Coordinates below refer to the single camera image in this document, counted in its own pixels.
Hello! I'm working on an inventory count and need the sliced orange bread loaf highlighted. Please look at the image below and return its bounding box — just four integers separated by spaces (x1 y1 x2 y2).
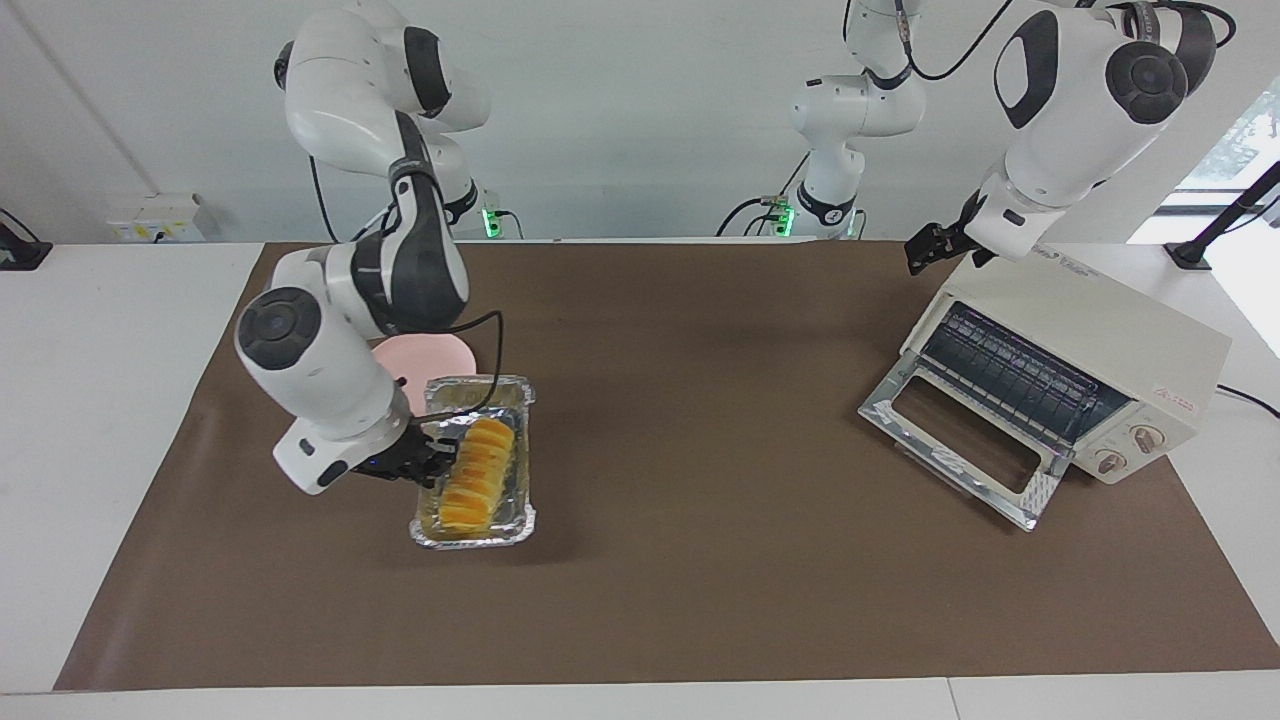
438 417 518 533

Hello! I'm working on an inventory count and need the aluminium foil tray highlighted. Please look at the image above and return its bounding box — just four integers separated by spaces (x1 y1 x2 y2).
408 375 538 549

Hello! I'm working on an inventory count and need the white toaster oven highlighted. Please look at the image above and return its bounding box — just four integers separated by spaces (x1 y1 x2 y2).
900 245 1233 488

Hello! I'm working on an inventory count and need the glass oven door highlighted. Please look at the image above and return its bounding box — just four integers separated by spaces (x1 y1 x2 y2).
858 352 1073 533

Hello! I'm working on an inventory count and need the pink round plate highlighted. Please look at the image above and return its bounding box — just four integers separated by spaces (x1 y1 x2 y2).
370 335 477 416

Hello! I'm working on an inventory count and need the brown paper table mat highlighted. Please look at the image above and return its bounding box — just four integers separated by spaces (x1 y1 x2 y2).
55 240 1280 691

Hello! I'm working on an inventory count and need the window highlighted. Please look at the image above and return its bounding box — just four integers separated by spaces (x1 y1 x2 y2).
1180 75 1280 191

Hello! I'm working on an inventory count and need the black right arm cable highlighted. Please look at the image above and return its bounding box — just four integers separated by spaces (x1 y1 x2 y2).
308 155 504 421

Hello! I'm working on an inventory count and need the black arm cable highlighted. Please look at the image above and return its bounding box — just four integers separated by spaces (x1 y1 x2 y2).
843 0 1021 83
308 155 504 421

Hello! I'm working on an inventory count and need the metal oven wire rack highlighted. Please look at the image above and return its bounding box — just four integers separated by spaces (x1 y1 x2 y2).
918 302 1131 446

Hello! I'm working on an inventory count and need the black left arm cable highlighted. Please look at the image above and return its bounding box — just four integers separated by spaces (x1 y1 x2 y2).
843 0 1021 83

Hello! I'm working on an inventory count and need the black base cable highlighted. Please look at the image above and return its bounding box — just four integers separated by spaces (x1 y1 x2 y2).
350 203 399 243
715 150 811 238

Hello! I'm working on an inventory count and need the black camera stand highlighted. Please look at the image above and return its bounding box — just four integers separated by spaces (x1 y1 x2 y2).
1165 160 1280 271

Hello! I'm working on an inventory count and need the black oven power cable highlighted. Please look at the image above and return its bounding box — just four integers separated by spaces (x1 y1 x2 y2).
1215 383 1280 421

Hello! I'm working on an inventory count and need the white wall socket box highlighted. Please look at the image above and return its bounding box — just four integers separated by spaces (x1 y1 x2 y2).
105 192 208 244

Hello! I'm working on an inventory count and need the black clamp mount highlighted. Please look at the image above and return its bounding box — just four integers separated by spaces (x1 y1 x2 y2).
0 208 53 271

